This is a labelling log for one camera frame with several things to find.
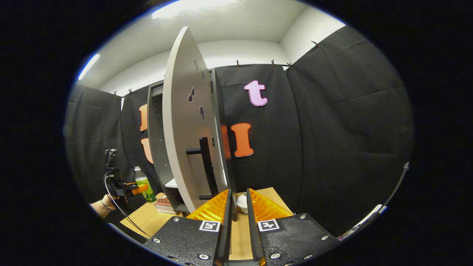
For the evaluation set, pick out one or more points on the row of black cloth clips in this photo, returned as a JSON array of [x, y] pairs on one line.
[[272, 63]]

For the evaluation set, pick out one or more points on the white cabinet shelf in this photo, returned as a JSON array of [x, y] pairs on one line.
[[172, 183]]

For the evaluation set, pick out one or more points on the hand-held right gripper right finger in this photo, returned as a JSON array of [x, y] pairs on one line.
[[253, 229]]

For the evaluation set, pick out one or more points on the grey cabinet door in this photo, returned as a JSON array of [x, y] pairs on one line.
[[181, 129]]

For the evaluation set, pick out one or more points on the green label bottle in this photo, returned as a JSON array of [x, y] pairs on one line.
[[146, 188]]

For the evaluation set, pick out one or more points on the black backdrop cloth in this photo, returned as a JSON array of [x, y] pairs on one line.
[[332, 129]]

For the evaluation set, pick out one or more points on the narrow ceiling light strip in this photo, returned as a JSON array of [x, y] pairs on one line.
[[88, 66]]

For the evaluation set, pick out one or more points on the large ceiling light panel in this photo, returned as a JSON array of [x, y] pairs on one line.
[[184, 8]]

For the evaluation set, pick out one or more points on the white round coaster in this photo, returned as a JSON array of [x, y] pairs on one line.
[[242, 205]]

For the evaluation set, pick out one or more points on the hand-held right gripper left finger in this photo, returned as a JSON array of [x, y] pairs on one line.
[[225, 236]]

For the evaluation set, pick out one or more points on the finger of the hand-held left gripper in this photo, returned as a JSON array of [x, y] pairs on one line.
[[140, 189]]

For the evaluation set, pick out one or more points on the dark grey cabinet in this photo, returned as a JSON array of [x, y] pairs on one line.
[[157, 147]]

